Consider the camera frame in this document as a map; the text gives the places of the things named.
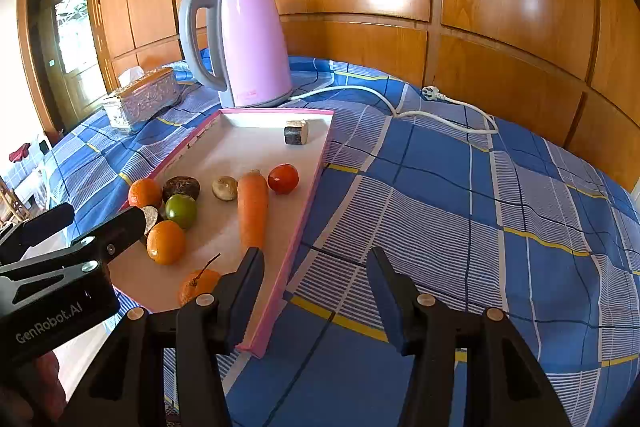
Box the wooden door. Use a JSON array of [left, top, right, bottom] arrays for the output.
[[17, 0, 108, 142]]

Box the white power cord with plug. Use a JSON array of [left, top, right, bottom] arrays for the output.
[[287, 84, 500, 135]]

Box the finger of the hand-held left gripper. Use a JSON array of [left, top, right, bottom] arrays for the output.
[[0, 205, 149, 282], [0, 202, 76, 260]]

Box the carrot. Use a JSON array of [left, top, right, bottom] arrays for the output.
[[236, 169, 270, 258]]

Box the person's left hand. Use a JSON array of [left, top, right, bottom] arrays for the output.
[[30, 349, 68, 418]]

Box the orange with stem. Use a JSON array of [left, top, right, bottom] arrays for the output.
[[179, 253, 222, 308]]

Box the small dark eggplant piece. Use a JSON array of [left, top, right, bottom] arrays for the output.
[[284, 119, 309, 146]]

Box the silver patterned tissue box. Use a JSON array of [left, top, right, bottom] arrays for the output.
[[102, 67, 182, 132]]

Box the pink rimmed white tray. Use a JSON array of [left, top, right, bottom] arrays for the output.
[[112, 108, 335, 358]]

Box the large dark eggplant piece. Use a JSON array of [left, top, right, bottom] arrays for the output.
[[141, 205, 167, 238]]

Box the pink electric kettle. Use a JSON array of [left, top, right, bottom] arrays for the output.
[[179, 0, 293, 108]]

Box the blue plaid tablecloth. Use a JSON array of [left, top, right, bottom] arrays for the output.
[[37, 47, 640, 427]]

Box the dark passion fruit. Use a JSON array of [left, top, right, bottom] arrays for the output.
[[162, 176, 201, 202]]

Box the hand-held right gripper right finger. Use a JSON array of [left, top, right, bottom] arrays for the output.
[[366, 247, 571, 427]]

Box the green lime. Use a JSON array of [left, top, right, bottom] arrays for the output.
[[165, 194, 198, 230]]

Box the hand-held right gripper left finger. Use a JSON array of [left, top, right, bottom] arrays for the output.
[[59, 247, 266, 427]]

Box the red tomato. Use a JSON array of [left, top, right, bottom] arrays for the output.
[[267, 163, 300, 195]]

